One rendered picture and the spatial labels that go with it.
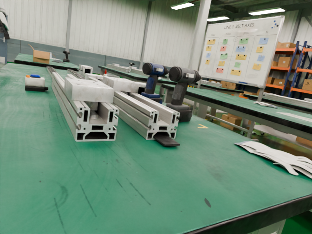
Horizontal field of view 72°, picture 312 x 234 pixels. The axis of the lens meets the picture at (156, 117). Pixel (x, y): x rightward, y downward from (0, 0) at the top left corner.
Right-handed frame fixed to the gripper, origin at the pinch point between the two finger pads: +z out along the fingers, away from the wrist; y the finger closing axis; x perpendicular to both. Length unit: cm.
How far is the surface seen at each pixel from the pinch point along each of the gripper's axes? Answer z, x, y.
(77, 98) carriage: 83, -34, -113
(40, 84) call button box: 61, -21, -61
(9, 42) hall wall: -475, 164, 898
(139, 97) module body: 83, -56, -92
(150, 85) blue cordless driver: 75, -70, -71
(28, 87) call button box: 61, -16, -62
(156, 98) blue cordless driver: 81, -72, -68
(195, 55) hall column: -151, -526, 562
